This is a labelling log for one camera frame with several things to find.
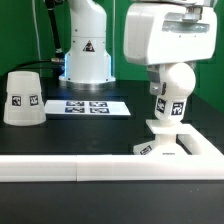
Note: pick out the white lamp shade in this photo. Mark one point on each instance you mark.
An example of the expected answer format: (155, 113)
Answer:
(24, 105)

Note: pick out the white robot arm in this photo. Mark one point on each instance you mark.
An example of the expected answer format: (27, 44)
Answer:
(87, 63)

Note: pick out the white lamp base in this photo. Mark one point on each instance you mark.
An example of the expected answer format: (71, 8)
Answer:
(164, 143)

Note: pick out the white light bulb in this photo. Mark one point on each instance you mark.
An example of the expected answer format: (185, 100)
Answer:
(178, 83)

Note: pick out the white L-shaped wall fence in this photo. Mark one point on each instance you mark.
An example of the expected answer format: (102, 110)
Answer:
(204, 162)

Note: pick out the white marker sheet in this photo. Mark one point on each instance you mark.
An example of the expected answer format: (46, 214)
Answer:
(102, 108)

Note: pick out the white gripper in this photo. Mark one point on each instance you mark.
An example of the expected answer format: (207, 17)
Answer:
(169, 31)

